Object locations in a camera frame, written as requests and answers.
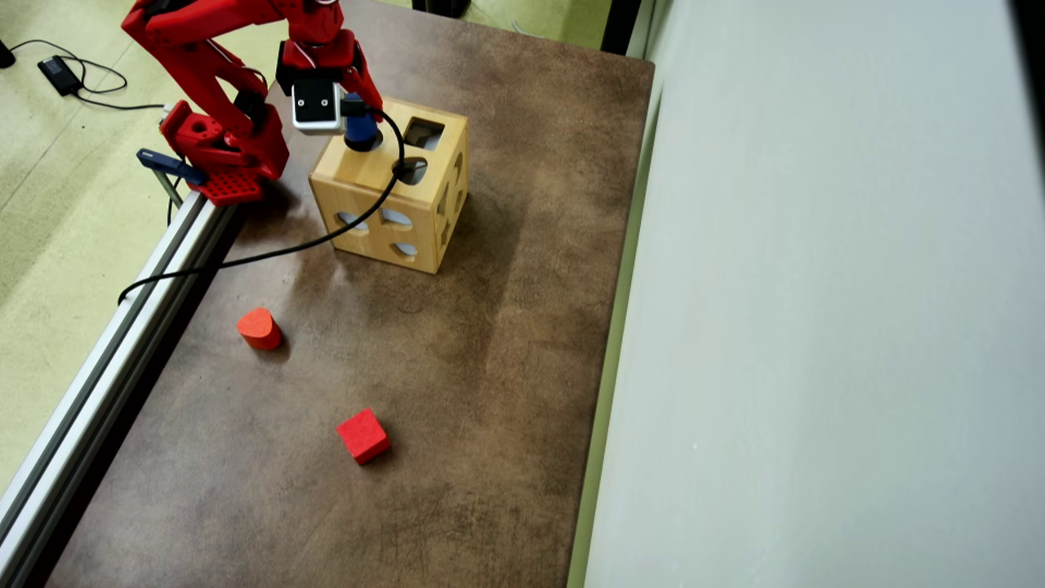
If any red teardrop block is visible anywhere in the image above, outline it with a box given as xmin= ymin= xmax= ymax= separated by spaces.
xmin=237 ymin=306 xmax=284 ymax=352

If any aluminium profile rail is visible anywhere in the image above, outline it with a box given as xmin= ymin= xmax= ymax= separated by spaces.
xmin=0 ymin=189 xmax=239 ymax=588

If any blue cylinder block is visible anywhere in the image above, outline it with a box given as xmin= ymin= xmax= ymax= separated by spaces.
xmin=343 ymin=113 xmax=383 ymax=154

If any black power adapter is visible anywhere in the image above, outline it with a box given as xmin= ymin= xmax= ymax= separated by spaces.
xmin=38 ymin=56 xmax=83 ymax=97

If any wooden shape sorter box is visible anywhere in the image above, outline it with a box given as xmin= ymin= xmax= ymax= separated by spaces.
xmin=309 ymin=96 xmax=470 ymax=275

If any dark vertical post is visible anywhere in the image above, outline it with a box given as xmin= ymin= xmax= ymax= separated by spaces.
xmin=602 ymin=0 xmax=643 ymax=56

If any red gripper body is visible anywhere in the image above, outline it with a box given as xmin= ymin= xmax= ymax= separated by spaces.
xmin=275 ymin=29 xmax=365 ymax=97

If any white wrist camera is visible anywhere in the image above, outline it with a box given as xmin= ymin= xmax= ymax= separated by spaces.
xmin=291 ymin=79 xmax=345 ymax=136

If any red cube block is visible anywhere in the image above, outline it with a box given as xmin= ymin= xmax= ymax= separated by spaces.
xmin=336 ymin=408 xmax=392 ymax=466

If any black camera cable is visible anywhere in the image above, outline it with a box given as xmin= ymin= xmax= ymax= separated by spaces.
xmin=117 ymin=92 xmax=407 ymax=307

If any thin black adapter cable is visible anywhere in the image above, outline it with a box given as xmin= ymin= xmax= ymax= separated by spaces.
xmin=8 ymin=38 xmax=168 ymax=112

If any blue table clamp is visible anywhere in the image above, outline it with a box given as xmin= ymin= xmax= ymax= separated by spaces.
xmin=136 ymin=147 xmax=207 ymax=212

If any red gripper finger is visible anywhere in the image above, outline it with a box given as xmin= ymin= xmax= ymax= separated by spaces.
xmin=346 ymin=64 xmax=385 ymax=124

